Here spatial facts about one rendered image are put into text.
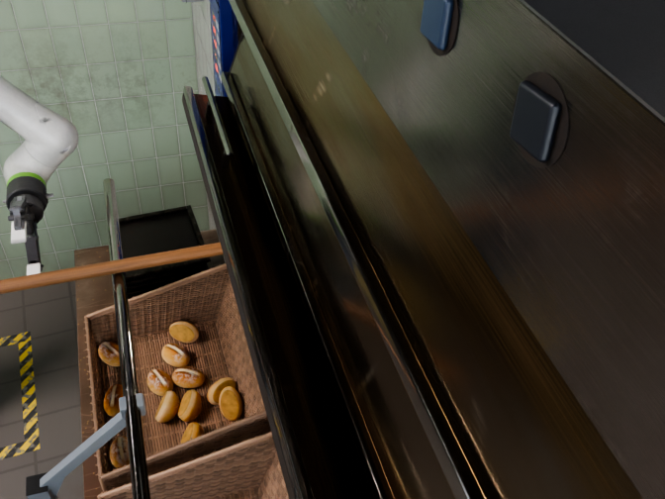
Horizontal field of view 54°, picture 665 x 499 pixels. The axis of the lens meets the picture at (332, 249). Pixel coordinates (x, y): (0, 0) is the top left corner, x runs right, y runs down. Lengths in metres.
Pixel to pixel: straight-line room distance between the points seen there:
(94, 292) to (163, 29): 1.00
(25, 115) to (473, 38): 1.38
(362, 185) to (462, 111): 0.28
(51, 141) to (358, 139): 1.07
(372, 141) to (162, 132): 2.07
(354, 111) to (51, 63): 1.91
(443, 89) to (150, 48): 2.11
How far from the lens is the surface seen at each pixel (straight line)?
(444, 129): 0.62
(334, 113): 0.94
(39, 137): 1.80
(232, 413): 1.96
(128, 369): 1.40
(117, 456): 1.92
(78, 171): 2.94
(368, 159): 0.83
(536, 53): 0.49
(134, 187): 3.00
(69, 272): 1.57
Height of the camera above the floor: 2.28
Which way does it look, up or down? 43 degrees down
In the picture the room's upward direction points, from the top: 5 degrees clockwise
